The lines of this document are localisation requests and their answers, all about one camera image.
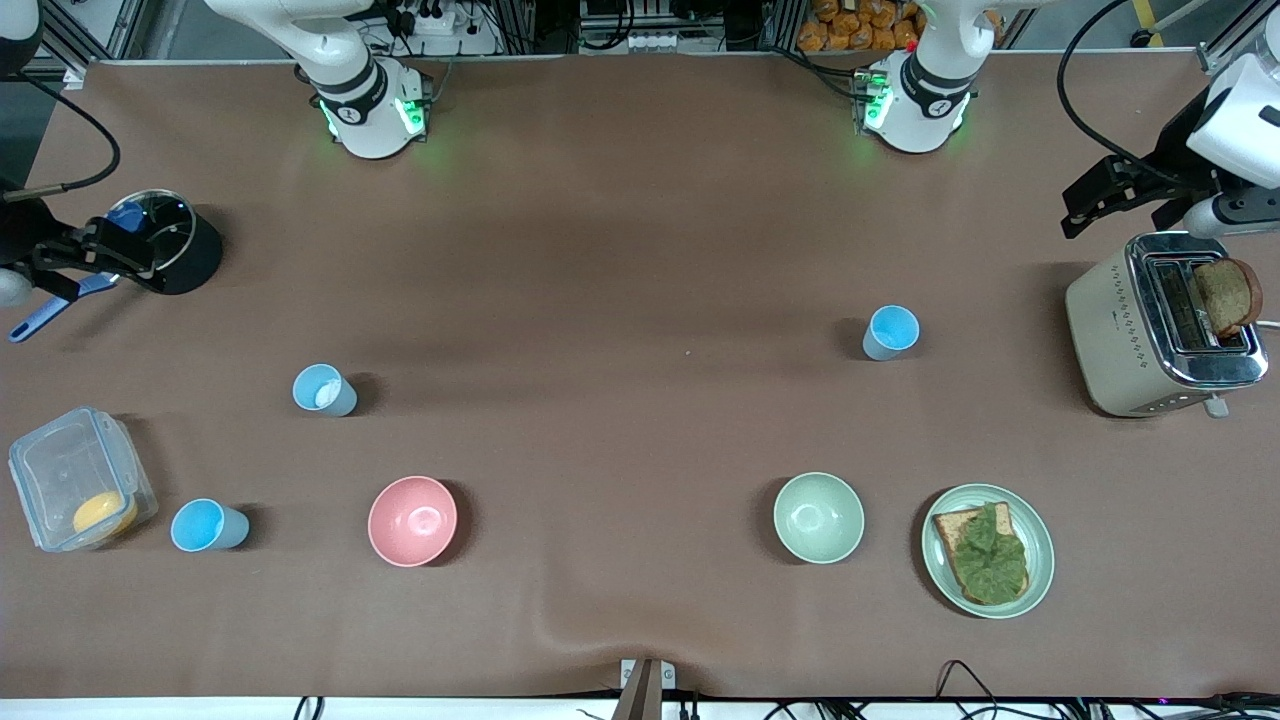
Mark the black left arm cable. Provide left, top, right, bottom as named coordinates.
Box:
left=1054, top=0, right=1201, bottom=189

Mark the black pot with blue handle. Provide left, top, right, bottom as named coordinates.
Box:
left=8, top=190, right=224, bottom=344

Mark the green lettuce leaf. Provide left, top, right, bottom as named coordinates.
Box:
left=950, top=503, right=1030, bottom=604

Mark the glass pot lid blue knob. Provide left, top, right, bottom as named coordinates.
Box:
left=95, top=190, right=197, bottom=277

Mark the brown bread slice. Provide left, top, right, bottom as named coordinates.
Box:
left=1190, top=258, right=1264, bottom=338

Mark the blue cup with white paper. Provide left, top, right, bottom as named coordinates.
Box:
left=292, top=363, right=359, bottom=418

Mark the plain blue cup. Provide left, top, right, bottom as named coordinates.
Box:
left=170, top=498, right=251, bottom=553
left=862, top=305, right=921, bottom=362

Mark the clear plastic food container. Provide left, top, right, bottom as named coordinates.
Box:
left=8, top=406, right=159, bottom=553

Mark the pink bowl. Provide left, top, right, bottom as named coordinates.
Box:
left=367, top=475, right=459, bottom=568

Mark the bag of orange buns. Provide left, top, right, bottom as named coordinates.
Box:
left=797, top=0, right=923, bottom=53

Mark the orange round food piece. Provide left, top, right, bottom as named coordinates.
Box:
left=72, top=490, right=139, bottom=538

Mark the pale green plate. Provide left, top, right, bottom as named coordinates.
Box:
left=921, top=484, right=1056, bottom=620

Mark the toast slice under lettuce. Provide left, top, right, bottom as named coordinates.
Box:
left=932, top=502, right=1031, bottom=606

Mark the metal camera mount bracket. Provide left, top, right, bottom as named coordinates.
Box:
left=620, top=658, right=676, bottom=720

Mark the pale green bowl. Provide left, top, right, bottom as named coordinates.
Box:
left=773, top=472, right=866, bottom=565

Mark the black looped floor cable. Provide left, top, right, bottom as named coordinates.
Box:
left=935, top=659, right=1003, bottom=720

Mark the white power strip with plugs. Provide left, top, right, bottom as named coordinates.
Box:
left=385, top=0, right=463, bottom=37

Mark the brown table cloth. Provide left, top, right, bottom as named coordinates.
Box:
left=0, top=52, right=1280, bottom=701

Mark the beige chrome toaster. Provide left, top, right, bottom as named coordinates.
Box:
left=1065, top=232, right=1271, bottom=419

